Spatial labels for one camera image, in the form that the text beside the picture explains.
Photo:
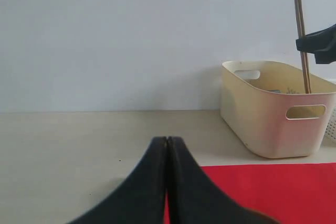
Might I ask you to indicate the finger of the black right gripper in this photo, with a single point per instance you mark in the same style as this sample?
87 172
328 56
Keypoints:
316 40
325 56

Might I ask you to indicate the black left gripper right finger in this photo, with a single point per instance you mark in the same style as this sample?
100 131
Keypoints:
194 198

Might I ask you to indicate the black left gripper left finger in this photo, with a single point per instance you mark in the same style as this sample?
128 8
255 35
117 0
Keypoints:
140 198

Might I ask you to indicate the wooden chopstick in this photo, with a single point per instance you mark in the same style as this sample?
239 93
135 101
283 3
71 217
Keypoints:
299 36
305 56

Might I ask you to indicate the white perforated plastic basket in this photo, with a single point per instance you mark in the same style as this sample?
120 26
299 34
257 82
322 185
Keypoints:
331 127

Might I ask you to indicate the cream plastic bin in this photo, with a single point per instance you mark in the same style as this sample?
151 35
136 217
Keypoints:
275 125

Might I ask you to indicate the red tablecloth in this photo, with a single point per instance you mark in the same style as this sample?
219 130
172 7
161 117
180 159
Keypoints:
290 193

